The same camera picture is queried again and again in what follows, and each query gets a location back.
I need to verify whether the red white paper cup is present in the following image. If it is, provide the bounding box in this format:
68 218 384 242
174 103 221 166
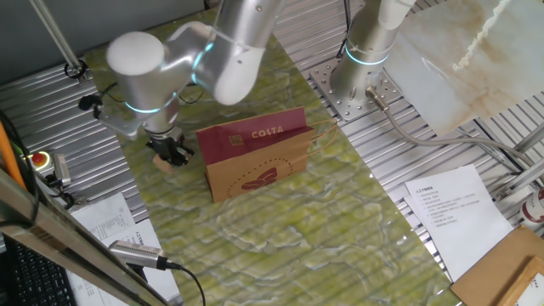
518 186 544 226

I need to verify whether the densely printed paper sheet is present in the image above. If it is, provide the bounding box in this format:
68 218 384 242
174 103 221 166
70 192 137 241

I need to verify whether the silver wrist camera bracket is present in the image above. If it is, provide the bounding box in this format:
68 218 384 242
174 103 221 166
96 105 144 141

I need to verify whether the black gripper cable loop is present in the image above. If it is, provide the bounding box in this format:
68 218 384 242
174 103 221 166
177 87 206 105

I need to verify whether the green marble pattern mat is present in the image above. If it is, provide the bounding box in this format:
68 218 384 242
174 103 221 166
82 6 464 306

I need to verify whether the red emergency stop button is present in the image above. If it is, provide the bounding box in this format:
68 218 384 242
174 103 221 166
23 150 54 175

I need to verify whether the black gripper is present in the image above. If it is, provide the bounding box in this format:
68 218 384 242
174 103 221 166
145 126 196 168

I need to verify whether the black keyboard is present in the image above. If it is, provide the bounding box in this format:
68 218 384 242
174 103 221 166
0 235 77 306

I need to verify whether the grey base cable with connector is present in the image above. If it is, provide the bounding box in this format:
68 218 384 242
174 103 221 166
365 86 544 188

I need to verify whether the small wooden cube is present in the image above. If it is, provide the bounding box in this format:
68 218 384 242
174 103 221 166
151 153 175 176

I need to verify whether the small black microphone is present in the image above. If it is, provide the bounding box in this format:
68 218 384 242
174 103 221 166
77 93 105 120

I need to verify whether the black camera cable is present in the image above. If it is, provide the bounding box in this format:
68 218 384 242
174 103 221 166
156 254 207 306

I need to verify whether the thin aluminium pole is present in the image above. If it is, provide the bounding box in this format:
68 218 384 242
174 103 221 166
28 0 84 73

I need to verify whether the beige marble pattern sheet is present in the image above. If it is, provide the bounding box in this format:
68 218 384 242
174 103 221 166
384 0 544 137

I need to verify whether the Costa kraft maroon paper bag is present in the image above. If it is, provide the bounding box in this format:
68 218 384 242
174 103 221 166
195 105 340 204

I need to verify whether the aluminium frame bar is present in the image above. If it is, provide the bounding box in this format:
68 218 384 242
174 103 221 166
512 122 544 154
492 159 544 201

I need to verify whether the grey box camera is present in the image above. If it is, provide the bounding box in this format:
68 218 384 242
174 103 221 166
51 152 72 188

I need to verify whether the titled instruction paper sheet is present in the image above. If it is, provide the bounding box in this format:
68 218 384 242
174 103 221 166
403 164 515 284
65 218 182 306

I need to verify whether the silver ribbed camera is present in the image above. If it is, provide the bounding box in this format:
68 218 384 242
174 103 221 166
108 240 169 272

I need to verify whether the cardboard box with white label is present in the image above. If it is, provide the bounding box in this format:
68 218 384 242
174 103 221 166
501 254 544 306

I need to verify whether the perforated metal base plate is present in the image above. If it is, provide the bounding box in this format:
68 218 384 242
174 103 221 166
309 57 403 122

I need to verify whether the black ring at pole foot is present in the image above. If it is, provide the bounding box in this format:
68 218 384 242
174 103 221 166
64 59 89 81

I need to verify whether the shiny metal frame beam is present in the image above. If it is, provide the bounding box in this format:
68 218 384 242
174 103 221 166
0 167 171 306

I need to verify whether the orange cable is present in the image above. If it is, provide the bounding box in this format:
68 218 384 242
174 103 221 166
0 121 26 190

